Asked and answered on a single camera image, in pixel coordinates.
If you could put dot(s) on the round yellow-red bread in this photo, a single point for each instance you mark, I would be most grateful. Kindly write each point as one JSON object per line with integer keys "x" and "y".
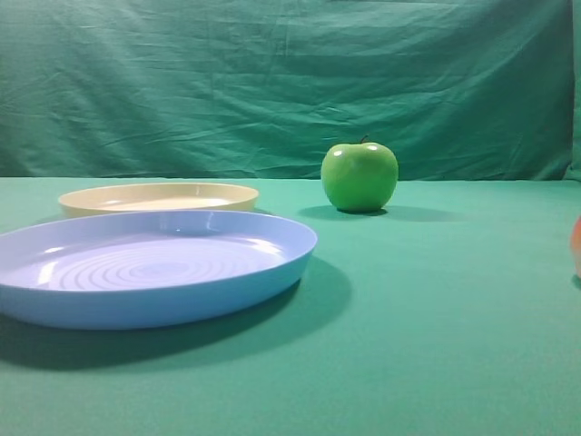
{"x": 575, "y": 246}

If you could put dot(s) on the blue plastic plate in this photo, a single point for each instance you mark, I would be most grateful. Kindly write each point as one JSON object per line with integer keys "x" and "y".
{"x": 127, "y": 271}

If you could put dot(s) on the yellow plastic plate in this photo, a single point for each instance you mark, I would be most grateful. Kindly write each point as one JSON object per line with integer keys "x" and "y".
{"x": 143, "y": 197}

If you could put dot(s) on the green apple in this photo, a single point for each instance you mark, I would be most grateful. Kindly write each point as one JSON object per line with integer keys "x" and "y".
{"x": 359, "y": 178}

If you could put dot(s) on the green backdrop cloth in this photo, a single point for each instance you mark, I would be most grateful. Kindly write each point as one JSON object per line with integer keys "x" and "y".
{"x": 458, "y": 90}

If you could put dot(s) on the green table cloth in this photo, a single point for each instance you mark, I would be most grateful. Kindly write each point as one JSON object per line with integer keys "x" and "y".
{"x": 455, "y": 312}

